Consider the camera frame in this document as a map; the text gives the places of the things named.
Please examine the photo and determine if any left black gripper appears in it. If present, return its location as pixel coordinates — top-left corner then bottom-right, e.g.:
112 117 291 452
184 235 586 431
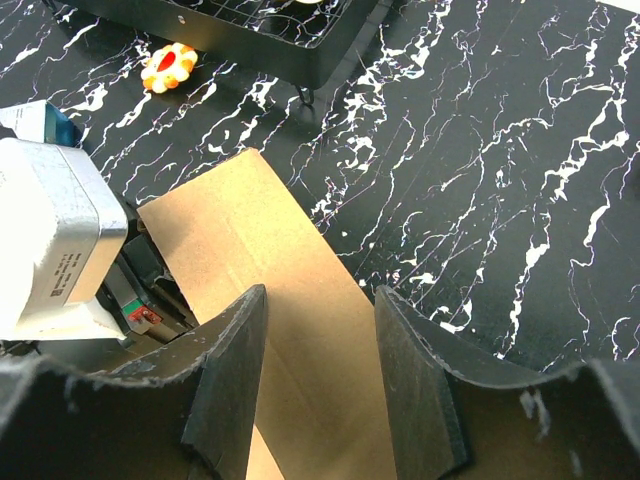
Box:
97 199 199 345

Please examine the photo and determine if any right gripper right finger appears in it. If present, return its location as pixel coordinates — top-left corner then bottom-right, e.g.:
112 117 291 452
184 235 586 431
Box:
375 286 639 479

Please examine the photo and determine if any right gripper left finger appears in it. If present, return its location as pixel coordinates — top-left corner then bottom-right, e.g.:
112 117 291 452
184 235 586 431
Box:
1 284 268 479

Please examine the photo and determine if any brown cardboard box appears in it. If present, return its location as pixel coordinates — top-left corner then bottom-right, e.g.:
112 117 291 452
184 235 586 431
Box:
139 149 396 479

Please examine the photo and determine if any blue grey carton box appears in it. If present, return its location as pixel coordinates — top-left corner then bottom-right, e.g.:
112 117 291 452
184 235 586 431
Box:
1 100 79 147

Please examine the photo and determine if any red yellow flower toy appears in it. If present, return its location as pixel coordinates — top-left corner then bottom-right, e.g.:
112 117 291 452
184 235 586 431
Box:
140 42 198 94

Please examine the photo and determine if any black wire dish rack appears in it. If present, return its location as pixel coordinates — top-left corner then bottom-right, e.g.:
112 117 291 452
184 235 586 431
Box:
66 0 391 106

